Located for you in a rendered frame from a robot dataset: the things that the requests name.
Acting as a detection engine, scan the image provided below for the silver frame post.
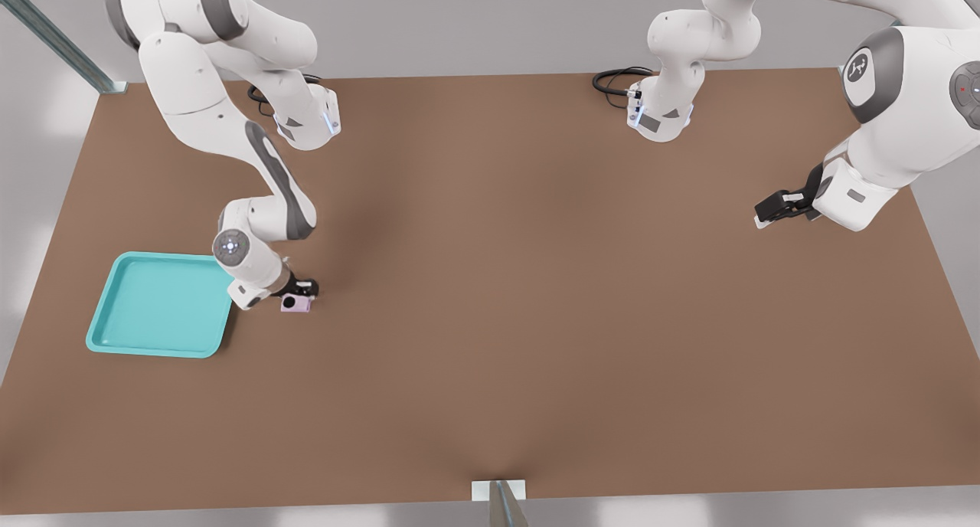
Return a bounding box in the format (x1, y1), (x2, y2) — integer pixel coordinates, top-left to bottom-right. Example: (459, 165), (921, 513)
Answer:
(471, 480), (529, 527)
(0, 0), (129, 95)

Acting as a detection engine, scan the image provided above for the pale blue-green tray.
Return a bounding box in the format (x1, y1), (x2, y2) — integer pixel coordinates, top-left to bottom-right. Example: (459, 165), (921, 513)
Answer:
(86, 252), (235, 358)

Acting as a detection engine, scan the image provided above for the black cable loop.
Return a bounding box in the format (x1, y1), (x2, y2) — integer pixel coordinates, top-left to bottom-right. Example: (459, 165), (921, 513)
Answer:
(247, 74), (324, 117)
(592, 67), (654, 108)

